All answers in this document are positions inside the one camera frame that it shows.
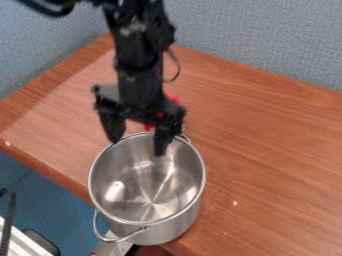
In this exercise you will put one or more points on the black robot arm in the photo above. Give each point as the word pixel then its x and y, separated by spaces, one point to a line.
pixel 143 35

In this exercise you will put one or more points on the stainless steel metal pot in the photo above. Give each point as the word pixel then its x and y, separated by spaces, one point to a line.
pixel 146 195

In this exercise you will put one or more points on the white device with black edge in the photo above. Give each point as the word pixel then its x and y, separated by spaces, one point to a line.
pixel 24 243

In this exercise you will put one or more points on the white table bracket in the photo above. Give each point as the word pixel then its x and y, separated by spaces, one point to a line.
pixel 115 249

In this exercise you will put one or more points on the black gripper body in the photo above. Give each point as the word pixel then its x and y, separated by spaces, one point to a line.
pixel 137 98

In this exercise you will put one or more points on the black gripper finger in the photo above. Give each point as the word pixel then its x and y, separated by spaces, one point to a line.
pixel 165 133
pixel 114 125

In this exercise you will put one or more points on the red block object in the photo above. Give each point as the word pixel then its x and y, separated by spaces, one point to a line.
pixel 171 99

